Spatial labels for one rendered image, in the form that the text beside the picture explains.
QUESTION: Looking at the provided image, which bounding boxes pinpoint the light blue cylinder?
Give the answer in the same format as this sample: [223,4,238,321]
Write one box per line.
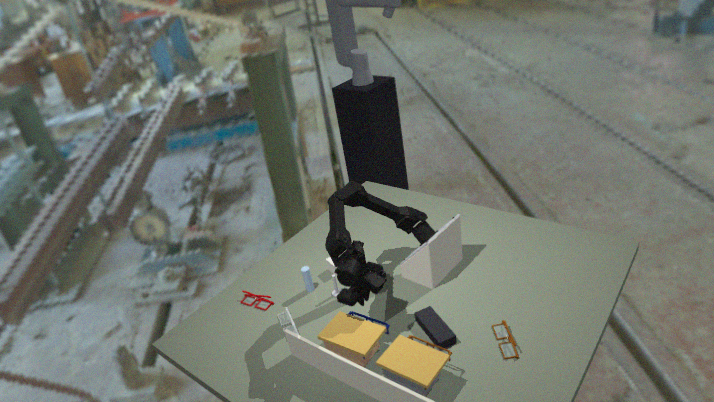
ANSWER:
[301,267,314,292]

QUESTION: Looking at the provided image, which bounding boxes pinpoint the red glasses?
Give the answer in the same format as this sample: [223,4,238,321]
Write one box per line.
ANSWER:
[241,291,274,311]

